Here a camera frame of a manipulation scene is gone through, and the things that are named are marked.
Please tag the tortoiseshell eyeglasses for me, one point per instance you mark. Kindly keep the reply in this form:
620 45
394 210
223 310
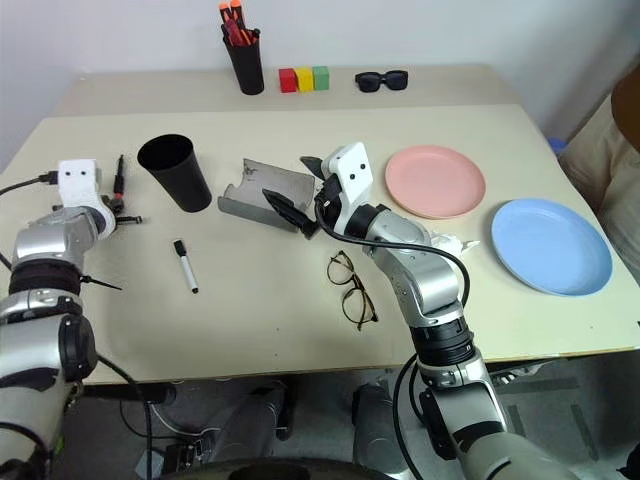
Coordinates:
356 285

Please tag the grey robot leg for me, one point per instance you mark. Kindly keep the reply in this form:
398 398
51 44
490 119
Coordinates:
375 430

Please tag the white marker with black cap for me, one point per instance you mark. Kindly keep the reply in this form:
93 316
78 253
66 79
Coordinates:
186 267

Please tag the brown rounded object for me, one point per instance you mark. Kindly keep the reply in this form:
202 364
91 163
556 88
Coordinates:
627 110

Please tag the red cube block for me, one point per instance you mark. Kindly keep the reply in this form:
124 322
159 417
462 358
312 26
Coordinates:
287 81

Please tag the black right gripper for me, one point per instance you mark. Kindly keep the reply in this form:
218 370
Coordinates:
327 195

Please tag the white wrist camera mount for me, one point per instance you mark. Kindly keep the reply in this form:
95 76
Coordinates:
75 187
352 170

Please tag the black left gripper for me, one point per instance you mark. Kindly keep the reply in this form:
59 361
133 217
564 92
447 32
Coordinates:
108 201

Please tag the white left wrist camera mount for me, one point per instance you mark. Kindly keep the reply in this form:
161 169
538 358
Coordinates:
75 187

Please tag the green cube block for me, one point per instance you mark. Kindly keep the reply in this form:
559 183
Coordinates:
321 78

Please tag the black sunglasses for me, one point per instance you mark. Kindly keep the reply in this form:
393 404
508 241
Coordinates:
370 82

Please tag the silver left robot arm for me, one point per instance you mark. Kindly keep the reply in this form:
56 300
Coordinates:
45 240

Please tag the orange capped marker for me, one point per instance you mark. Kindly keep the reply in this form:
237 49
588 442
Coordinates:
235 11
222 14

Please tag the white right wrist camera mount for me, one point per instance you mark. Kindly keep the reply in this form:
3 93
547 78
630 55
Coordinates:
352 170

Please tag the yellow cube block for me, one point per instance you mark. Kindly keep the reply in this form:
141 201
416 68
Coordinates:
304 80

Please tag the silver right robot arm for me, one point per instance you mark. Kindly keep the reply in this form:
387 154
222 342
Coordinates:
425 280

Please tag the pink plate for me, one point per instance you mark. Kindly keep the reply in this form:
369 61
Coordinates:
435 182

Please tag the tall black pen holder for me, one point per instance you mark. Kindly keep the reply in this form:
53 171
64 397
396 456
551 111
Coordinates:
247 67

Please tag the grey open glasses case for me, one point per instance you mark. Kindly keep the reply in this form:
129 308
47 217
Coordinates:
280 180

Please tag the white crumpled tissue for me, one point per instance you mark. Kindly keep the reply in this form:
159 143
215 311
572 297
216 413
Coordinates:
450 242

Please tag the black marker with red band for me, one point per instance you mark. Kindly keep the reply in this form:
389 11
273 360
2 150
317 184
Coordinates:
120 175

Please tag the beige fabric bundle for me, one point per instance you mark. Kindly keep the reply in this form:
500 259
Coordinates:
600 175

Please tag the blue plate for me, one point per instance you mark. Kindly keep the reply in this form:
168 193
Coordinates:
550 247

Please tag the small blue object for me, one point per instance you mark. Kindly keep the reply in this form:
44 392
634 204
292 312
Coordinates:
558 145

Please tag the wide black cup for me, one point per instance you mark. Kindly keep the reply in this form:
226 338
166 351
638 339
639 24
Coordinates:
175 175

